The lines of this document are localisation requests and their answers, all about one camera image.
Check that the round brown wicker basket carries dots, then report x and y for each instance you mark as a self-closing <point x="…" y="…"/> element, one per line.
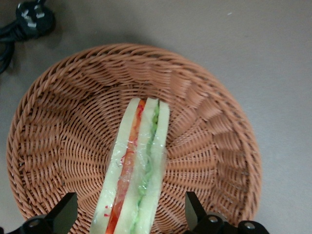
<point x="61" y="136"/>

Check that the plastic-wrapped triangle sandwich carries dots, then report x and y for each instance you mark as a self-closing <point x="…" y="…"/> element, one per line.
<point x="136" y="170"/>

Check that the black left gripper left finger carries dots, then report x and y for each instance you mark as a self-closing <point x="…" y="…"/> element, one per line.
<point x="58" y="217"/>

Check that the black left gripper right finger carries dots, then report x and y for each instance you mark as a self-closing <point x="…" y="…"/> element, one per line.
<point x="197" y="217"/>

